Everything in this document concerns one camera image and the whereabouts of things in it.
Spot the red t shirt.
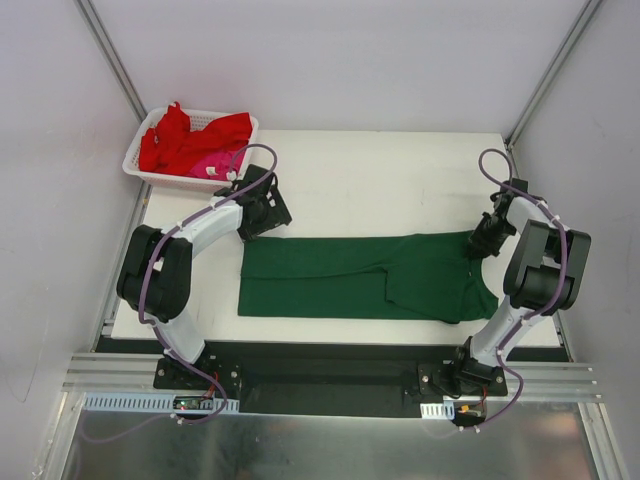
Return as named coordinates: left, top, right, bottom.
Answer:
left=138, top=103, right=253, bottom=177

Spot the white plastic basket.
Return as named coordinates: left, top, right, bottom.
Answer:
left=122, top=102, right=259, bottom=193

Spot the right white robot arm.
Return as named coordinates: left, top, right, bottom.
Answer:
left=447, top=179, right=591, bottom=397

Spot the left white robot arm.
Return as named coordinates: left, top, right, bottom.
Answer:
left=116, top=165, right=292, bottom=389

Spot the right white cable duct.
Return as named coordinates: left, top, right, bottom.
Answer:
left=420, top=401, right=455, bottom=421

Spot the aluminium frame post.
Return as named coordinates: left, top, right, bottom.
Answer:
left=505, top=0, right=605, bottom=152
left=74, top=0, right=148, bottom=123

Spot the right aluminium rail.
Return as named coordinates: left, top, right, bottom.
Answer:
left=508, top=362, right=604, bottom=403

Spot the aluminium rail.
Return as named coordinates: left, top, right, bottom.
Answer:
left=508, top=362, right=604, bottom=403
left=62, top=353, right=160, bottom=392

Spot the left aluminium frame post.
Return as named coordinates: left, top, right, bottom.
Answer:
left=74, top=0, right=148, bottom=123

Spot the pink t shirt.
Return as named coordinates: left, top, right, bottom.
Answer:
left=186, top=150, right=245, bottom=181

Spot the green t shirt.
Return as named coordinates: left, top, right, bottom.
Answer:
left=238, top=232, right=499, bottom=324

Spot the right aluminium frame post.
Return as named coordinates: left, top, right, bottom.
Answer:
left=505, top=0, right=605, bottom=152

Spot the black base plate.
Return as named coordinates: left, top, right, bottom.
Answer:
left=153, top=341, right=507, bottom=418

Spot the white cable duct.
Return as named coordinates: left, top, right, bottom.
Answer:
left=420, top=401, right=455, bottom=421
left=83, top=393, right=240, bottom=415

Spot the left aluminium rail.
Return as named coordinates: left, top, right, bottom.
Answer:
left=62, top=353, right=160, bottom=392

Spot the left white cable duct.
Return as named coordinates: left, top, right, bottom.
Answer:
left=83, top=393, right=240, bottom=415

